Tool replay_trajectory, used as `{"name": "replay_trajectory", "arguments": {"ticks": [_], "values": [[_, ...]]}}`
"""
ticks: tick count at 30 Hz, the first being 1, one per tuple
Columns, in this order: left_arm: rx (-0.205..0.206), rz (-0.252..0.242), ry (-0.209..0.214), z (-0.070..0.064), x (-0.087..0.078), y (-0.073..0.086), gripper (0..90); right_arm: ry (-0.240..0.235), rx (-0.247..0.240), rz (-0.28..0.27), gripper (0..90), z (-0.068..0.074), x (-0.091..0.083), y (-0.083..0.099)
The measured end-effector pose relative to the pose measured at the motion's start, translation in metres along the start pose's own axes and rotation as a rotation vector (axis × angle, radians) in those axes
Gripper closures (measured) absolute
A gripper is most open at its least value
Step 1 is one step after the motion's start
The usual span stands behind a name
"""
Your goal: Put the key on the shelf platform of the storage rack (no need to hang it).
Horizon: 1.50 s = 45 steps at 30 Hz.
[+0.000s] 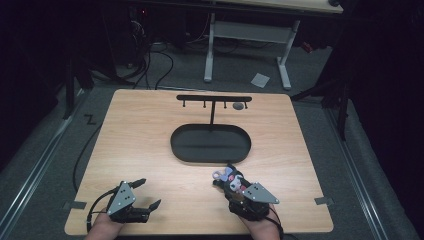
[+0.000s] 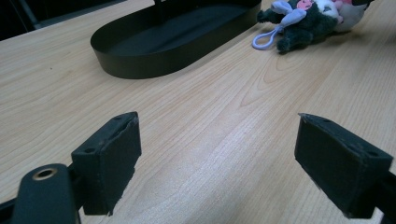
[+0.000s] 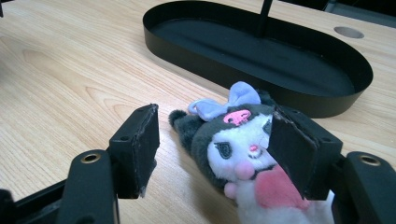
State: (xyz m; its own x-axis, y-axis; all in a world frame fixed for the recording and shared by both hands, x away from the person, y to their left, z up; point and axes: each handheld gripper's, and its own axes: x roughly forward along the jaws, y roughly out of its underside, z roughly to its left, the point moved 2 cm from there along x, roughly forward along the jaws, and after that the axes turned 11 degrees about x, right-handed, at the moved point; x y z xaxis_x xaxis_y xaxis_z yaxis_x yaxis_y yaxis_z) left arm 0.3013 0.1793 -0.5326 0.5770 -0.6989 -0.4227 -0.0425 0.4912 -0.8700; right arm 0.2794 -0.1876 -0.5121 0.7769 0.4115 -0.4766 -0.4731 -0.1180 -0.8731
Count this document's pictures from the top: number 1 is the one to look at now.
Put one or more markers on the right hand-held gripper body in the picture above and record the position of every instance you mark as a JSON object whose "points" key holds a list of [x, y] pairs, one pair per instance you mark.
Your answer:
{"points": [[255, 196]]}

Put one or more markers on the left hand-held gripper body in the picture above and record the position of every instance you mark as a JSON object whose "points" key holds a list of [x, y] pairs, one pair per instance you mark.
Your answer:
{"points": [[121, 199]]}

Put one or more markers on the person's left hand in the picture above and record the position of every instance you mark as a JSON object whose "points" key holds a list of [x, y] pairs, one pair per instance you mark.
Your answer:
{"points": [[104, 228]]}

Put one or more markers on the person's right hand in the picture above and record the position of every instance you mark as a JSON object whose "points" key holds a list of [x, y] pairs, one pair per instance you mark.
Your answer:
{"points": [[263, 230]]}

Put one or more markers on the black key rack with tray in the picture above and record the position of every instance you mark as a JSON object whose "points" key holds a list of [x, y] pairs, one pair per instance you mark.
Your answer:
{"points": [[210, 143]]}

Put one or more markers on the grey tape piece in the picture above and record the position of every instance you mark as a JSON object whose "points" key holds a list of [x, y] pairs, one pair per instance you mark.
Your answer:
{"points": [[75, 205], [323, 201]]}

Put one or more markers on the grey round disc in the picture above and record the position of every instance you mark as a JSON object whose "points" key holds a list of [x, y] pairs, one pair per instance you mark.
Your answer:
{"points": [[238, 106]]}

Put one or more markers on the grey paper sheet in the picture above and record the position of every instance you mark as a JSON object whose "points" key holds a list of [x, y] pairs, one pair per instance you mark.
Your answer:
{"points": [[260, 80]]}

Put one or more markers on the black metal stand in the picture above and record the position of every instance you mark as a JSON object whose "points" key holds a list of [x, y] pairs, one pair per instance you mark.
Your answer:
{"points": [[69, 90]]}

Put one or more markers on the black tripod stand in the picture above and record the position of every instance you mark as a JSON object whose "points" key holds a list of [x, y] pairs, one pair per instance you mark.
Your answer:
{"points": [[333, 96]]}

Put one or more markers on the small red object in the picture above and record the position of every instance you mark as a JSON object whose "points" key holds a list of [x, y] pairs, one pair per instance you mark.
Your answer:
{"points": [[307, 47]]}

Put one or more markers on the metal floor rail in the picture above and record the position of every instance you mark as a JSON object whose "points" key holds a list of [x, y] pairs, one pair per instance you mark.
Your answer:
{"points": [[358, 176], [40, 166]]}

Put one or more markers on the white frame desk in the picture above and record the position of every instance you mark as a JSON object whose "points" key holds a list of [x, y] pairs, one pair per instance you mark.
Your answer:
{"points": [[250, 31]]}

